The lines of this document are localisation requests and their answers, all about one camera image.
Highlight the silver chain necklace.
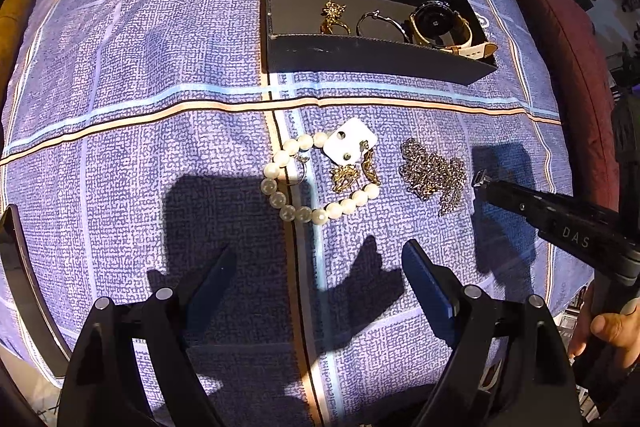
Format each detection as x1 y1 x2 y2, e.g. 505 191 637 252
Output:
398 136 469 217

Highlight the white pearl bracelet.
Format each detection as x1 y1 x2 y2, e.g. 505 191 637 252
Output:
259 131 381 227

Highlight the gold filigree pendant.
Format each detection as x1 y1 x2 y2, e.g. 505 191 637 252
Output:
331 165 360 194

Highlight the white earring card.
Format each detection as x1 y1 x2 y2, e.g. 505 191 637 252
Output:
322 117 378 166

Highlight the rose gold wristwatch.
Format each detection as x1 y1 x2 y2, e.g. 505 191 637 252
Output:
408 0 498 60

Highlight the thin plain ring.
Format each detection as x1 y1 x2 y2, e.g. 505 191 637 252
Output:
278 154 307 186

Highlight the thin silver bangle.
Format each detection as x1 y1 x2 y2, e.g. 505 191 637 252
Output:
356 10 411 43

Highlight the gold ring with stones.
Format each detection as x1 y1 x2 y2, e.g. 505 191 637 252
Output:
319 17 353 37

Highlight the gold flower brooch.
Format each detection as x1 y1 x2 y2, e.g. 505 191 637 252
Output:
321 0 346 25

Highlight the black rectangular jewelry tray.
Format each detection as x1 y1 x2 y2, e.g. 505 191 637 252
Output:
260 0 498 86

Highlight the right hand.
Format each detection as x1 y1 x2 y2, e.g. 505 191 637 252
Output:
567 282 640 369

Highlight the dark red pillow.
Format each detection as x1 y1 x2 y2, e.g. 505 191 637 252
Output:
516 0 620 210

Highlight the purple patterned bedspread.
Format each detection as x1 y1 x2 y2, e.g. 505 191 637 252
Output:
1 0 592 426

